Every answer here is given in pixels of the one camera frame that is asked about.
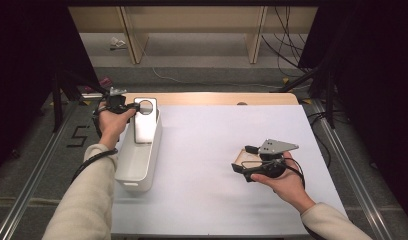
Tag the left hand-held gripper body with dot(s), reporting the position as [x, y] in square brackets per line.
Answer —
[116, 101]

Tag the pink object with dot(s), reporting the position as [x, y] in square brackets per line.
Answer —
[105, 81]

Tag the dark curtain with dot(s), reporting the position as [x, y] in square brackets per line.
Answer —
[375, 83]
[25, 66]

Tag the person's right hand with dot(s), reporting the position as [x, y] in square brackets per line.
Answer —
[288, 186]

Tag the light wooden shelf unit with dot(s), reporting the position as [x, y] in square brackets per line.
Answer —
[192, 20]

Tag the white table mat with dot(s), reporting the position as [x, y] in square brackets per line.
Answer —
[218, 186]

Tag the aluminium floor rail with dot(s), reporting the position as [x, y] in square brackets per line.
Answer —
[35, 176]
[352, 173]

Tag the person's left hand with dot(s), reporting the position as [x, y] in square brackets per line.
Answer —
[112, 128]

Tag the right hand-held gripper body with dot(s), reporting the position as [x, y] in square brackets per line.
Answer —
[278, 146]

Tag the white crumpled object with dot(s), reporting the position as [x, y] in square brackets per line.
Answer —
[117, 42]

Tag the black metal stand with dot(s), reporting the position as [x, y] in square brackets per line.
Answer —
[57, 100]
[329, 100]

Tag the grey phone case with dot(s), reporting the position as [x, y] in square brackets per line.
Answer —
[144, 128]

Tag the white plastic storage box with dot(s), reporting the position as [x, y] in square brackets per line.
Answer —
[138, 160]

